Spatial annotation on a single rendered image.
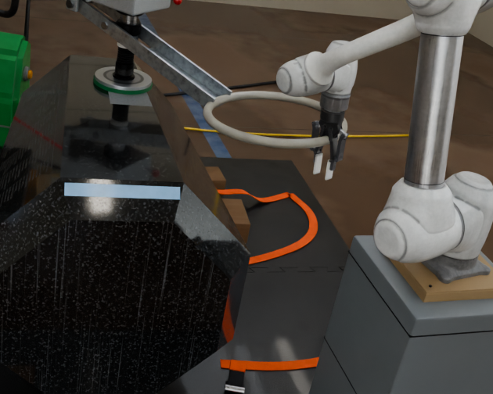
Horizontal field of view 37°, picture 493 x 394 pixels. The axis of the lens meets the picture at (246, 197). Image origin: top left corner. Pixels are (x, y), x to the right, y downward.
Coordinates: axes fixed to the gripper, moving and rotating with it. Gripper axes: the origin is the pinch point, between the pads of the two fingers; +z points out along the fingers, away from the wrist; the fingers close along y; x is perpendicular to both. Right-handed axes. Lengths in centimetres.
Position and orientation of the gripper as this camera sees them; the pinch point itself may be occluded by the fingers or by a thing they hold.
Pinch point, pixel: (323, 166)
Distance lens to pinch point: 239.3
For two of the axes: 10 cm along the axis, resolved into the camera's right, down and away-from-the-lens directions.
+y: -7.0, -3.8, 6.0
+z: -1.0, 8.9, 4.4
